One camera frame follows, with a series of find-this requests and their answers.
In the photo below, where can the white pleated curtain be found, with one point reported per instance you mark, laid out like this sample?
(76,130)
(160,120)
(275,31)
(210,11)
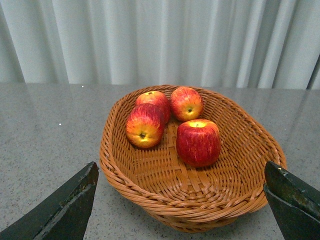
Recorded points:
(209,43)

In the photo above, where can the red apple rear in basket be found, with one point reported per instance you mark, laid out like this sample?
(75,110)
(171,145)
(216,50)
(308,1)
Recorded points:
(156,98)

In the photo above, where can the large red apple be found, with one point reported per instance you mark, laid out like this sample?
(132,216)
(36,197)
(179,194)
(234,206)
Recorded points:
(198,142)

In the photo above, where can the left brown wicker basket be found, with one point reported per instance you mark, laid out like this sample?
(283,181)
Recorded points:
(180,196)

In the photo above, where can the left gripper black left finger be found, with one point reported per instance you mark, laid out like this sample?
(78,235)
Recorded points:
(63,215)

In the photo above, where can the small red yellow apple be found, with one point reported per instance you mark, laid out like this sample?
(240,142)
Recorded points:
(186,104)

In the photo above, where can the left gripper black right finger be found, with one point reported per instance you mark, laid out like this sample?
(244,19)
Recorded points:
(294,203)

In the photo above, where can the red apple stem-end forward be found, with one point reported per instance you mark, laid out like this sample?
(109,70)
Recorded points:
(145,126)

